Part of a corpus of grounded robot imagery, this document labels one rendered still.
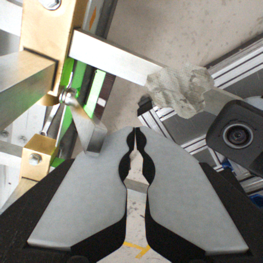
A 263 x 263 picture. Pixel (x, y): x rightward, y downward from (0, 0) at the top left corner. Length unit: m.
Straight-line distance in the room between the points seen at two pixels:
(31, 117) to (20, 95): 0.42
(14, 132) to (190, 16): 0.93
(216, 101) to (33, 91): 0.21
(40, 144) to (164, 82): 0.26
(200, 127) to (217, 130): 0.90
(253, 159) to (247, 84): 0.89
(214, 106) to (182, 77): 0.06
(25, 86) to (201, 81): 0.18
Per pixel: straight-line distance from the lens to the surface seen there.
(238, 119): 0.17
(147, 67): 0.24
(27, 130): 0.63
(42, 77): 0.21
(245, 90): 1.07
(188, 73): 0.24
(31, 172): 0.41
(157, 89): 0.24
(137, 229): 2.06
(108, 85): 0.41
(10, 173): 0.77
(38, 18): 0.24
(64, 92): 0.27
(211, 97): 0.27
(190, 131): 1.07
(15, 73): 0.19
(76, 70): 0.32
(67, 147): 0.51
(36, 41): 0.25
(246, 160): 0.19
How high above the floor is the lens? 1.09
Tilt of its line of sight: 60 degrees down
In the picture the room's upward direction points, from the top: 179 degrees counter-clockwise
